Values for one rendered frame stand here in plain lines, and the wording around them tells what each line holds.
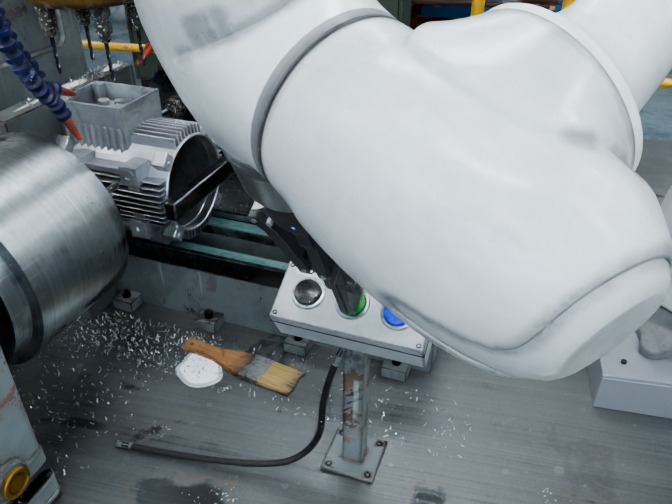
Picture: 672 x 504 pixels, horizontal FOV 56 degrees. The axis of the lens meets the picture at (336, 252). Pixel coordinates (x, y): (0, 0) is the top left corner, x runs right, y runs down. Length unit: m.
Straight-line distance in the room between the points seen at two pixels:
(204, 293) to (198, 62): 0.78
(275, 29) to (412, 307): 0.14
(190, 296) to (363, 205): 0.85
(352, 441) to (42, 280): 0.41
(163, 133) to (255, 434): 0.46
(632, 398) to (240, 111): 0.79
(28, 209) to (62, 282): 0.09
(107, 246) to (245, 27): 0.58
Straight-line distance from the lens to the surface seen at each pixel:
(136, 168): 0.97
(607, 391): 0.97
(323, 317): 0.67
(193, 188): 0.99
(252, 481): 0.85
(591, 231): 0.23
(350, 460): 0.85
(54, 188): 0.82
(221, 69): 0.30
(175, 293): 1.10
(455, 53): 0.26
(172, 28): 0.31
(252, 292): 1.01
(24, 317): 0.79
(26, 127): 1.04
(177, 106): 1.23
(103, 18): 0.98
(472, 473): 0.87
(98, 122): 1.04
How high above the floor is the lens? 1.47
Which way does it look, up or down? 33 degrees down
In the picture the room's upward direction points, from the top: straight up
